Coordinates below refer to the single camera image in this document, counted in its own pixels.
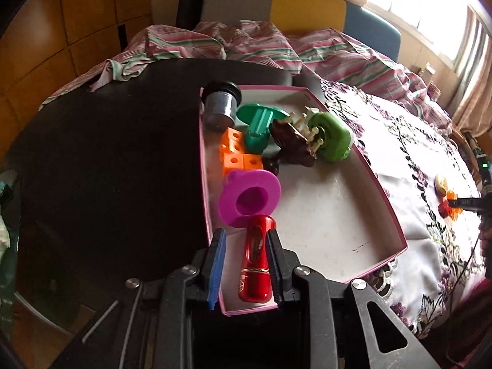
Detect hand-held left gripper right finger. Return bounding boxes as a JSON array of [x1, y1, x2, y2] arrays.
[[266, 228, 437, 369]]

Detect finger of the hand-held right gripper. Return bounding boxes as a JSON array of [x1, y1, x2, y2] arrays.
[[448, 197, 481, 212]]

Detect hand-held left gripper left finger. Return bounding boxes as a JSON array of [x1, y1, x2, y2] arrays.
[[50, 228, 227, 369]]

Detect small orange plastic piece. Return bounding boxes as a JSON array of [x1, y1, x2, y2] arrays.
[[446, 189, 464, 220]]

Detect red metallic tube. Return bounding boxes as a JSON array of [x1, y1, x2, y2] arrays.
[[237, 215, 278, 304]]

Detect pink-rimmed white tray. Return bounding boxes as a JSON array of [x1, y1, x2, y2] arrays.
[[198, 85, 408, 318]]

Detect purple plastic funnel toy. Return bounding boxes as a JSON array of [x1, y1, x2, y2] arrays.
[[218, 169, 282, 228]]

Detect brown massage hairbrush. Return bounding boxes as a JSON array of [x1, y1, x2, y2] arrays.
[[263, 111, 321, 175]]

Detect green and white round container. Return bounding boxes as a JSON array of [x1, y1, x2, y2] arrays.
[[307, 111, 354, 163]]

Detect white floral embroidered tablecloth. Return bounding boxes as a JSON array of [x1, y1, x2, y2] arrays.
[[307, 79, 489, 341]]

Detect orange linking cubes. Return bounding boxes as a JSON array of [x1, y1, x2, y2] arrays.
[[219, 128, 265, 172]]

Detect dark green plastic toy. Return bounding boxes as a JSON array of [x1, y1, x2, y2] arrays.
[[236, 103, 291, 154]]

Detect silver and black can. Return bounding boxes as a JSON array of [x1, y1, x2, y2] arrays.
[[202, 81, 242, 131]]

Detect blue headboard cushion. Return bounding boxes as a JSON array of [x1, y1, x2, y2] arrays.
[[344, 2, 402, 62]]

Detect window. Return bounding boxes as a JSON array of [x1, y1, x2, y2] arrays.
[[365, 0, 492, 81]]

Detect pink striped blanket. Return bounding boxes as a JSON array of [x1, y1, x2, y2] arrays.
[[38, 21, 454, 131]]

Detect yellow headboard cushion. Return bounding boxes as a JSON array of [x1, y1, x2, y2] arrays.
[[271, 0, 347, 33]]

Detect grey headboard cushion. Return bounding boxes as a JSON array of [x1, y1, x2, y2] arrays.
[[200, 0, 275, 22]]

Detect black headboard cushion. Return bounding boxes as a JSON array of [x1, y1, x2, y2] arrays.
[[175, 0, 212, 29]]

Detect thin black cable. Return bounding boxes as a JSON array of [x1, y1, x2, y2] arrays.
[[450, 231, 485, 300]]

